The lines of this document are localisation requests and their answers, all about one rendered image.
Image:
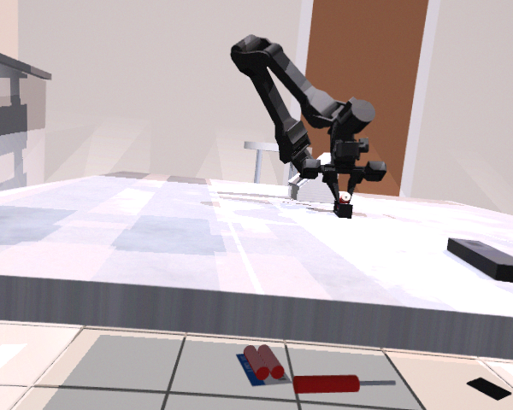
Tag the red-handled screwdriver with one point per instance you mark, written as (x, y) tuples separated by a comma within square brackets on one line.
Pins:
[(332, 383)]

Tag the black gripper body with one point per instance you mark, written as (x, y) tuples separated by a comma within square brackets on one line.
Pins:
[(374, 171)]

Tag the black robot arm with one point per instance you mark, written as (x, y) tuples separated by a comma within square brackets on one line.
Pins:
[(252, 55)]

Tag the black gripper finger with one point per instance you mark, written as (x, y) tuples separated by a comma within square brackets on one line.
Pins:
[(330, 177), (355, 178)]

